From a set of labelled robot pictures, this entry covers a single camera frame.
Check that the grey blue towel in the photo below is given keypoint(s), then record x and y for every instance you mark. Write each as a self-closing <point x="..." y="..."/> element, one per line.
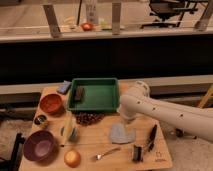
<point x="119" y="135"/>

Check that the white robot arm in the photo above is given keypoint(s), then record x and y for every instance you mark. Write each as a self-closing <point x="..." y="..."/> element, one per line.
<point x="136" y="100"/>

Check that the green plastic tray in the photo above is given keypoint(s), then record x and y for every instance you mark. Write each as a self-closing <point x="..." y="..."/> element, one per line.
<point x="101" y="95"/>

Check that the dark block in tray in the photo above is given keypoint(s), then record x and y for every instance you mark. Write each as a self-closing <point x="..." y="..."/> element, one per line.
<point x="79" y="93"/>

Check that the bunch of dark grapes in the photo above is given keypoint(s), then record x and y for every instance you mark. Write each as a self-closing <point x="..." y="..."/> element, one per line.
<point x="86" y="119"/>

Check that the blue sponge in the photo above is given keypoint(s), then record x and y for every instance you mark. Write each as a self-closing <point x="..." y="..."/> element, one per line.
<point x="64" y="87"/>

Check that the yellow banana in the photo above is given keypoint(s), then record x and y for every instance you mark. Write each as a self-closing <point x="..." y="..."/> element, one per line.
<point x="68" y="129"/>

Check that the orange bowl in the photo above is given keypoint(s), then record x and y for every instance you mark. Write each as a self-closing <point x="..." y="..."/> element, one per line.
<point x="51" y="104"/>

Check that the red apple in background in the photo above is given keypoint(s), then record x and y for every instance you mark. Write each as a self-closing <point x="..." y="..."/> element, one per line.
<point x="87" y="26"/>

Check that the metal spoon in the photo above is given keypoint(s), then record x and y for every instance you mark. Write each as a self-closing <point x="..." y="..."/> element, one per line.
<point x="100" y="156"/>

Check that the black marker pen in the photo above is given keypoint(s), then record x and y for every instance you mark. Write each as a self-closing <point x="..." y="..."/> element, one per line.
<point x="150" y="143"/>

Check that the small dark round tin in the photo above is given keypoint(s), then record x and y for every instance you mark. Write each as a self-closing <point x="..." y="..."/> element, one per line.
<point x="40" y="119"/>

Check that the orange round fruit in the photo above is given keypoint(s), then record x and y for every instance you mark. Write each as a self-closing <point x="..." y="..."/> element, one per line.
<point x="72" y="158"/>

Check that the purple bowl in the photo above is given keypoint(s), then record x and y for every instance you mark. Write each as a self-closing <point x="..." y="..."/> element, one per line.
<point x="38" y="146"/>

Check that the black office chair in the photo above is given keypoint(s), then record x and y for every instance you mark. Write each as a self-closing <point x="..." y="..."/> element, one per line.
<point x="165" y="9"/>

